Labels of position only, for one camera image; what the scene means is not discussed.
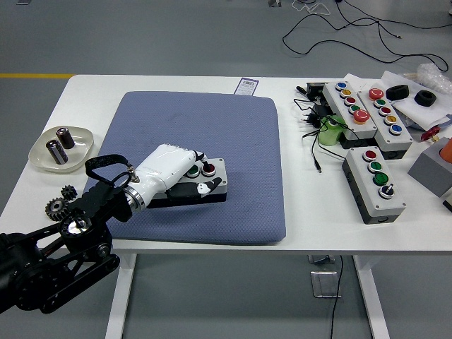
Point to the large dark metal gear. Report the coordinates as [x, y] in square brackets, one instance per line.
[56, 208]

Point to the red mushroom button part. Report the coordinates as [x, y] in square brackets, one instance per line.
[431, 133]

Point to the white table leg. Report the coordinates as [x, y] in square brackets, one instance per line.
[370, 300]
[118, 300]

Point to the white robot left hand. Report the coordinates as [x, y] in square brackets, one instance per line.
[164, 166]

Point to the grey four-button control box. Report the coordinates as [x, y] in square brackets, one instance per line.
[360, 183]
[217, 171]

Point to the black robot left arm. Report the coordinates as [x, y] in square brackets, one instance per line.
[92, 203]

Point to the light green plastic block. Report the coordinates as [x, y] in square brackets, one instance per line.
[330, 136]

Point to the purple-edged label sticker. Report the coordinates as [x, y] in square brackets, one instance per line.
[247, 86]

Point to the cream shallow dish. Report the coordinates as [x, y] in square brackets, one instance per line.
[79, 139]

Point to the small black box device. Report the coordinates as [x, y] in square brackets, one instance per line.
[314, 90]

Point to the grey rectangular block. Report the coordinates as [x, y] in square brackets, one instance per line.
[429, 166]

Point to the blue-grey padded mat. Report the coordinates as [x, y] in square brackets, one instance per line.
[219, 123]

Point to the clear bubble wrap bag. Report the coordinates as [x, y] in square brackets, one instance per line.
[432, 76]

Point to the white foam sheet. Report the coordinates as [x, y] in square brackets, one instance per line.
[413, 111]

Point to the orange cylinder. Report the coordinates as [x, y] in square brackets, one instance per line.
[447, 150]

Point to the metal floor socket plate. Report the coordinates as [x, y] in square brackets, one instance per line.
[323, 286]

